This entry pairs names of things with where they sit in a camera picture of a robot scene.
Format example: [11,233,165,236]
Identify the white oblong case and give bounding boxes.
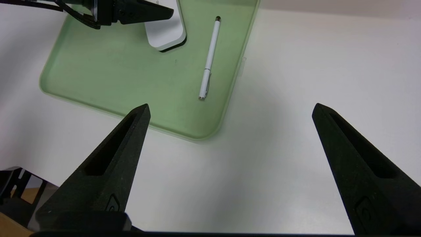
[144,0,187,52]

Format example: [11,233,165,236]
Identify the thin labelled left arm cable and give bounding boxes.
[0,0,101,30]

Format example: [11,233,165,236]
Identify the light green plastic tray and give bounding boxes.
[39,0,260,142]

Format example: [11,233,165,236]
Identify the black metal base frame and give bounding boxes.
[0,166,48,227]

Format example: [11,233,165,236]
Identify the white stylus pen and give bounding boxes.
[198,16,221,100]

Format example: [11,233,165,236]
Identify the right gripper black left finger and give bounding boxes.
[36,104,151,231]

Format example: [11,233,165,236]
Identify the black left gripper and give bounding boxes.
[81,0,174,27]

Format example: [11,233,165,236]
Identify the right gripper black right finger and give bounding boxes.
[312,103,421,236]

